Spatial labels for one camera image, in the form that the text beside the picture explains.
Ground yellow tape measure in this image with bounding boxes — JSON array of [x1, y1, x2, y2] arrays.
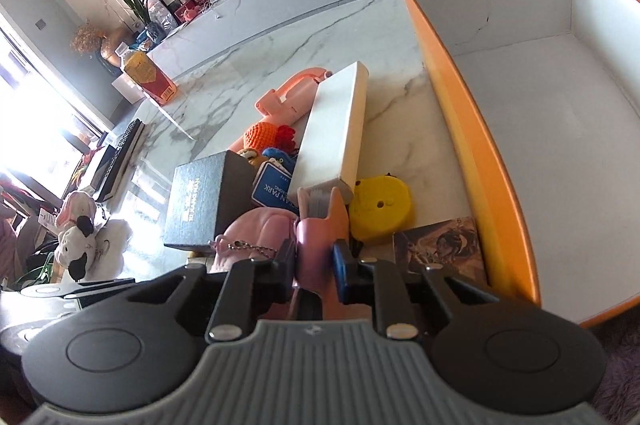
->
[[348, 174, 416, 245]]

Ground pink plush pouch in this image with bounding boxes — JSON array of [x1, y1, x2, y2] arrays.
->
[[208, 187, 349, 320]]

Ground dark grey gift box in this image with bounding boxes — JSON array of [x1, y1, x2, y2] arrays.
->
[[163, 150, 256, 252]]

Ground orange crochet ball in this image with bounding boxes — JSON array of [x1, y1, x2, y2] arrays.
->
[[243, 122, 296, 153]]

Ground pink selfie stick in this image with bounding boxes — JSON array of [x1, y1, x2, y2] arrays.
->
[[255, 68, 332, 126]]

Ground picture card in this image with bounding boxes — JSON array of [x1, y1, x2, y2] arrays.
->
[[393, 217, 487, 283]]

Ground blue card tag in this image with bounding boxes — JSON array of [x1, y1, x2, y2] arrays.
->
[[250, 161, 298, 214]]

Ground teddy bear blue outfit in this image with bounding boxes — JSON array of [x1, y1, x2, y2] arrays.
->
[[239, 147, 296, 173]]

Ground long white box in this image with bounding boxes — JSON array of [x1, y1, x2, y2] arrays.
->
[[288, 61, 369, 203]]

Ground cow plush toy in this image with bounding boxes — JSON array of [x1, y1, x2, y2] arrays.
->
[[52, 191, 132, 283]]

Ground black remote control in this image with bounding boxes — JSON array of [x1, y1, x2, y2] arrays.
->
[[93, 119, 145, 203]]

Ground orange juice bottle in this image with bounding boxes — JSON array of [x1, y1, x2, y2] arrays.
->
[[115, 43, 178, 107]]

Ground orange cardboard box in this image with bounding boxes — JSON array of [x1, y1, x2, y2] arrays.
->
[[405, 0, 639, 327]]

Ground brass vase dried flowers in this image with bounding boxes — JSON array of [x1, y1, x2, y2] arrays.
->
[[70, 22, 134, 68]]

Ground green potted plant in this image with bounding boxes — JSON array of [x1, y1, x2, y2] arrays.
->
[[122, 0, 166, 45]]

